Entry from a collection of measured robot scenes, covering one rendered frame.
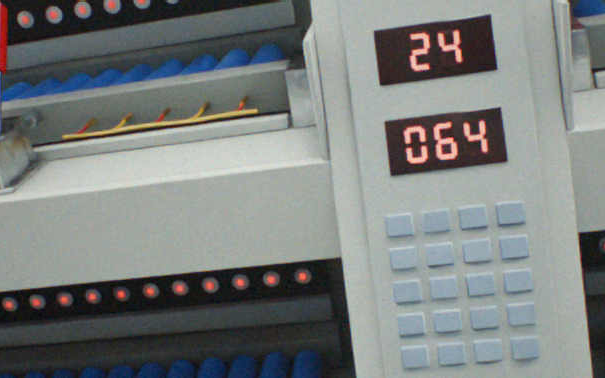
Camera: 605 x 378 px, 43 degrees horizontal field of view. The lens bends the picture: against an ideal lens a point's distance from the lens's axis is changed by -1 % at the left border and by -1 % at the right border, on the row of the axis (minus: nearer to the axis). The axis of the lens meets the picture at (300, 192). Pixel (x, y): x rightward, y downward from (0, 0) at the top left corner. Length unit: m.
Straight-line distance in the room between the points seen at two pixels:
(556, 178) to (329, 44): 0.10
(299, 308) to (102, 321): 0.13
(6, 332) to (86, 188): 0.24
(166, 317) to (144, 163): 0.18
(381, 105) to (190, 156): 0.10
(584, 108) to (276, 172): 0.13
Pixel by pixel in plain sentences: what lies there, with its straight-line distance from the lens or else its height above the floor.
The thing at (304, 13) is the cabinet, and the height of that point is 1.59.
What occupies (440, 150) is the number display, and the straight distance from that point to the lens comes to 0.31.
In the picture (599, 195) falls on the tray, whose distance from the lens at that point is 0.33.
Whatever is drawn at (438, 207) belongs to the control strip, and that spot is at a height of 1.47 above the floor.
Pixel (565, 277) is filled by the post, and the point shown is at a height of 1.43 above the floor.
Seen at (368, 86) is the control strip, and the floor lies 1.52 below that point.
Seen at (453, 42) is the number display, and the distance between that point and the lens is 0.31.
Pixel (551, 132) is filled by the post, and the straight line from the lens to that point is 0.32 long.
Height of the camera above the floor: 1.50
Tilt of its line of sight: 3 degrees down
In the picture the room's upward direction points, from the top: 7 degrees counter-clockwise
